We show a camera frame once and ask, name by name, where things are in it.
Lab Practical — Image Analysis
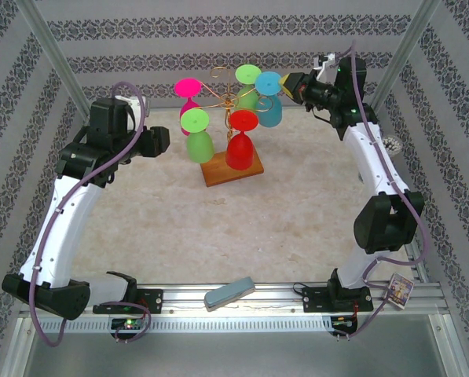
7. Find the blue wine glass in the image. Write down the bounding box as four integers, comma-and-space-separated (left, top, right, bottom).
254, 71, 285, 128

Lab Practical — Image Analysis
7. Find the green wine glass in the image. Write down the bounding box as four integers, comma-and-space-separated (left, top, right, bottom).
234, 64, 262, 115
180, 108, 215, 165

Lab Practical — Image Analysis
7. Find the red wine glass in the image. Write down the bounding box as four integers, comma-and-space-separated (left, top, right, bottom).
224, 109, 259, 171

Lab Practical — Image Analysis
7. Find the pink wine glass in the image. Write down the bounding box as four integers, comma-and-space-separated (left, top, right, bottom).
174, 78, 202, 137

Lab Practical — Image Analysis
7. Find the tub of pencils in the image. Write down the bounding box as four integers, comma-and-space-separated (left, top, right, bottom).
382, 134, 401, 157

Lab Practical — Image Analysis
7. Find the grey-blue glasses case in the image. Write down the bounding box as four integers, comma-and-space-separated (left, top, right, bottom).
203, 276, 256, 313

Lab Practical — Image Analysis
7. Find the small circuit board with LEDs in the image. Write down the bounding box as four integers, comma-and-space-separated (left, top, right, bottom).
111, 317, 145, 331

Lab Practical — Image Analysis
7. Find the small printed card box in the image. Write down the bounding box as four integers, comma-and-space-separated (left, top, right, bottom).
382, 272, 416, 310

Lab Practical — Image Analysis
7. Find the gold wire glass rack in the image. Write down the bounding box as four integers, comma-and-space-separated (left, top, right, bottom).
198, 66, 277, 189

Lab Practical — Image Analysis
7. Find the aluminium frame post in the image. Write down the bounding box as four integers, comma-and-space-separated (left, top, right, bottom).
16, 0, 93, 119
365, 0, 443, 115

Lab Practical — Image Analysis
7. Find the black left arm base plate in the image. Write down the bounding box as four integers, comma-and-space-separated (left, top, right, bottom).
92, 287, 164, 315

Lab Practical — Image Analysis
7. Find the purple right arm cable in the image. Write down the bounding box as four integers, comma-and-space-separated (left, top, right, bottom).
334, 38, 431, 342

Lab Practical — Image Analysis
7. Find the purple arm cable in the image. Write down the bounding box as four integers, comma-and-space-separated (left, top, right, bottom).
334, 38, 431, 342
27, 81, 152, 349

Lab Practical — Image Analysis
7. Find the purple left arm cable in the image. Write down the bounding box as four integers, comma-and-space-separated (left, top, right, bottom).
27, 81, 152, 349

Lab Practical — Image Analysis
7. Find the white slotted cable duct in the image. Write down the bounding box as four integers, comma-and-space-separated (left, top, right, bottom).
36, 317, 334, 335

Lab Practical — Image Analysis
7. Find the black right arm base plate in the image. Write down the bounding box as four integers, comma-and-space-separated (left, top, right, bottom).
301, 284, 375, 314

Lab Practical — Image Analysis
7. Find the aluminium mounting rail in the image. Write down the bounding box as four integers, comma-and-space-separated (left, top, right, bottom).
20, 280, 445, 317

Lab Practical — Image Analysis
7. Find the small circuit board with wires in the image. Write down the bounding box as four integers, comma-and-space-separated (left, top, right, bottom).
332, 316, 357, 331

